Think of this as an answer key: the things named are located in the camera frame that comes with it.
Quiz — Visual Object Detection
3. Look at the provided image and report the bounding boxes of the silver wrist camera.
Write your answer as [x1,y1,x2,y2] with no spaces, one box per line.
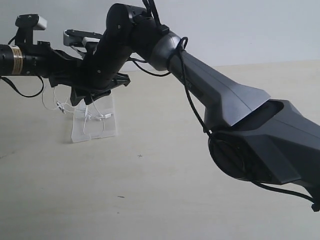
[63,29,103,48]
[14,13,48,45]

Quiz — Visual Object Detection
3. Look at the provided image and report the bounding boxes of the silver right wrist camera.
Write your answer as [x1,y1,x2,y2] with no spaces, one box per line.
[63,29,103,48]

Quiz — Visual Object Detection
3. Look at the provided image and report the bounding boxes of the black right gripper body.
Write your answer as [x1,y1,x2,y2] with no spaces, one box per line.
[71,39,131,95]

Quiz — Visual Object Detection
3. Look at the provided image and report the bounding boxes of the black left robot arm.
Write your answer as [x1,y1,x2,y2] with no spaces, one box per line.
[0,41,82,88]

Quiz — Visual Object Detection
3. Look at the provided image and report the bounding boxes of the white wired earphones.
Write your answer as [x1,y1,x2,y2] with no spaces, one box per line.
[40,86,115,134]

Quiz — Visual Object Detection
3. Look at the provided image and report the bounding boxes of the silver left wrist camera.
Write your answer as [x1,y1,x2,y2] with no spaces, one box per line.
[14,13,48,45]

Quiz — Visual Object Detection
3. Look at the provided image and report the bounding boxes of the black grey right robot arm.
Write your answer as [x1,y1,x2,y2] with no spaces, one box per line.
[63,0,320,205]

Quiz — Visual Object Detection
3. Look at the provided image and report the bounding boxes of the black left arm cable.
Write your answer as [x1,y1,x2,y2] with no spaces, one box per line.
[0,32,45,98]

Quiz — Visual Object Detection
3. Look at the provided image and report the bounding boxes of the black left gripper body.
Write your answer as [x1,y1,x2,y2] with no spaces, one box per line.
[22,41,82,87]

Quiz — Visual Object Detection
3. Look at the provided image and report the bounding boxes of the clear plastic storage box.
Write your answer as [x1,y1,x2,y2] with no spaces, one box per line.
[70,95,117,143]

